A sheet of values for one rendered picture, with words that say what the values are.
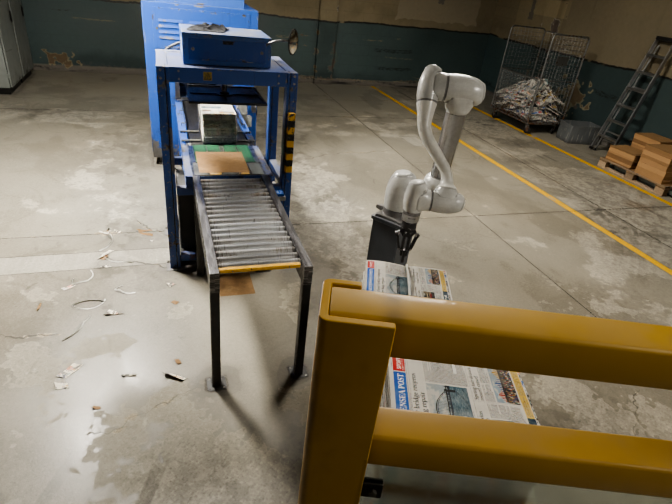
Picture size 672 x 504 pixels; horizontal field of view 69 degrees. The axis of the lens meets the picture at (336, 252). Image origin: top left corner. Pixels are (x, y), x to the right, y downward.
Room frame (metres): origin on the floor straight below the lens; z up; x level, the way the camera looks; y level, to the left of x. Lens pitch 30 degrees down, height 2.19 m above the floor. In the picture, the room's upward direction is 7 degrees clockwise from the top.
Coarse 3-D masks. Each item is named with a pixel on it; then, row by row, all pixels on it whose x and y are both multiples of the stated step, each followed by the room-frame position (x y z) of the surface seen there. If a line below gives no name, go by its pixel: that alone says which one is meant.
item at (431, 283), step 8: (416, 272) 1.88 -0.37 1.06; (424, 272) 1.89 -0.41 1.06; (432, 272) 1.89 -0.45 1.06; (440, 272) 1.90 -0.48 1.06; (416, 280) 1.82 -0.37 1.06; (424, 280) 1.82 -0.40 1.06; (432, 280) 1.83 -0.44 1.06; (440, 280) 1.83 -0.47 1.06; (416, 288) 1.75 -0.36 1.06; (424, 288) 1.76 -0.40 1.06; (432, 288) 1.76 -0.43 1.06; (440, 288) 1.77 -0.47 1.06; (448, 288) 1.78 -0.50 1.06; (424, 296) 1.70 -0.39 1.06; (432, 296) 1.70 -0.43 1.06; (440, 296) 1.71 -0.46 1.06; (448, 296) 1.72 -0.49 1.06
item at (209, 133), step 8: (200, 104) 4.30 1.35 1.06; (208, 104) 4.33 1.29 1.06; (208, 112) 4.07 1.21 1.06; (216, 112) 4.10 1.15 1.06; (224, 112) 4.14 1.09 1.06; (232, 112) 4.17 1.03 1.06; (208, 120) 4.05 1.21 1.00; (216, 120) 4.08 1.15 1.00; (224, 120) 4.10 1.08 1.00; (232, 120) 4.12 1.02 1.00; (208, 128) 4.05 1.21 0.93; (216, 128) 4.08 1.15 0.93; (224, 128) 4.10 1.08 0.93; (232, 128) 4.13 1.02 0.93; (208, 136) 4.05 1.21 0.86; (216, 136) 4.08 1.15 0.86; (224, 136) 4.10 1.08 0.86; (232, 136) 4.13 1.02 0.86
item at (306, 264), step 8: (264, 176) 3.45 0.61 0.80; (264, 184) 3.32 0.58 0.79; (272, 192) 3.17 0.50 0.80; (280, 208) 2.92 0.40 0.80; (280, 216) 2.81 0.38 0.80; (288, 224) 2.70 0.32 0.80; (288, 232) 2.60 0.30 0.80; (296, 240) 2.51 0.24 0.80; (296, 248) 2.42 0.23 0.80; (304, 256) 2.34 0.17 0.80; (304, 264) 2.25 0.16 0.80; (304, 272) 2.23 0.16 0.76; (312, 272) 2.25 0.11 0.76; (304, 280) 2.23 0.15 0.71
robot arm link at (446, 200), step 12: (420, 108) 2.40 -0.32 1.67; (432, 108) 2.39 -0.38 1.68; (420, 120) 2.37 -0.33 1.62; (420, 132) 2.35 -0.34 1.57; (432, 144) 2.31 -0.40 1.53; (432, 156) 2.30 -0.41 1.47; (444, 156) 2.30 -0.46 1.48; (444, 168) 2.26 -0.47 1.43; (444, 180) 2.23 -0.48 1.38; (444, 192) 2.17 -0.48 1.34; (456, 192) 2.19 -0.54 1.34; (432, 204) 2.15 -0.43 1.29; (444, 204) 2.15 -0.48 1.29; (456, 204) 2.15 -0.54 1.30
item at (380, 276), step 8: (368, 264) 1.89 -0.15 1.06; (376, 264) 1.90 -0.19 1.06; (384, 264) 1.91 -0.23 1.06; (392, 264) 1.92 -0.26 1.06; (368, 272) 1.83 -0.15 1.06; (376, 272) 1.83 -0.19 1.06; (384, 272) 1.84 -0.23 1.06; (392, 272) 1.85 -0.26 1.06; (400, 272) 1.87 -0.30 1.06; (368, 280) 1.76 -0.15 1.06; (376, 280) 1.77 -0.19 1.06; (384, 280) 1.78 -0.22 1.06; (392, 280) 1.79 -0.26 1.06; (400, 280) 1.80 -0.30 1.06; (368, 288) 1.71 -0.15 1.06; (376, 288) 1.71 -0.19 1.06; (384, 288) 1.72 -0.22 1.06; (392, 288) 1.73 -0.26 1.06; (400, 288) 1.74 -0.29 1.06
